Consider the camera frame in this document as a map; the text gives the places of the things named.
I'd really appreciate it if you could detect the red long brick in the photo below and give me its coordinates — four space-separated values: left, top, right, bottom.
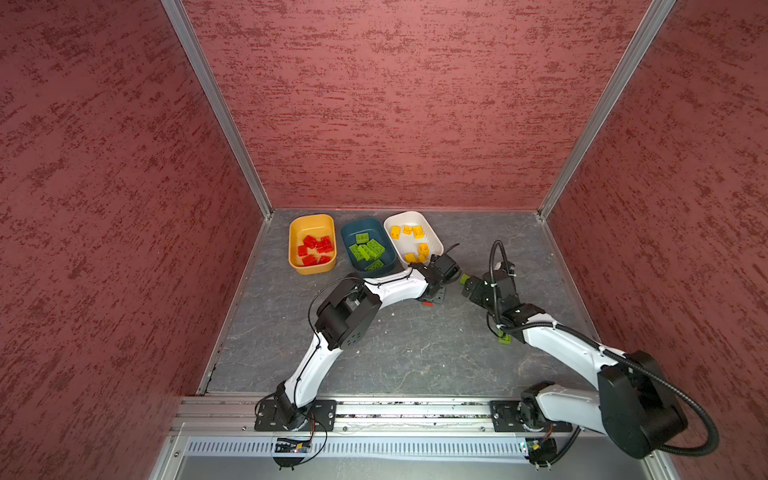
317 236 335 254

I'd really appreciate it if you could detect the red brick cluster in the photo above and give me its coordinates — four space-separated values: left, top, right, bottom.
303 235 318 249

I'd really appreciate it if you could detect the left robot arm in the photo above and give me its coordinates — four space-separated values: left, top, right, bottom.
275 254 461 431

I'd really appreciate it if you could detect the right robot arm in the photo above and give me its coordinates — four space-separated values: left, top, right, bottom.
461 270 720 459

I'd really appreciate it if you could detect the white plastic bin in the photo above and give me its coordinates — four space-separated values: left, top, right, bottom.
383 211 445 267

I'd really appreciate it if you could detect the teal plastic bin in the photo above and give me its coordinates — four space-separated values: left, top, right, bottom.
341 217 397 277

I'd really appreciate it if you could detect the yellow plastic bin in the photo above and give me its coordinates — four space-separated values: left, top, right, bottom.
288 214 338 276

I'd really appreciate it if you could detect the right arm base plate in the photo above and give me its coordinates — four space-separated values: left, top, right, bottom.
489 400 574 435

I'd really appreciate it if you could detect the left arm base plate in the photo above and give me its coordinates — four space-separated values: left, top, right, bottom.
253 398 338 433

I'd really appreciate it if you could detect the aluminium front rail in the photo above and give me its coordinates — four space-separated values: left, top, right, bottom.
170 395 577 437

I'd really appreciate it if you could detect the right corner aluminium post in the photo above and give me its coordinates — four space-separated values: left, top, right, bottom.
538 0 676 222

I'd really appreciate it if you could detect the corner aluminium post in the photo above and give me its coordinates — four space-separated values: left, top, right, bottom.
161 0 274 220
538 0 676 222

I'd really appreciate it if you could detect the left corner aluminium post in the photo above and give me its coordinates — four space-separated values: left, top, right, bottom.
161 0 274 220

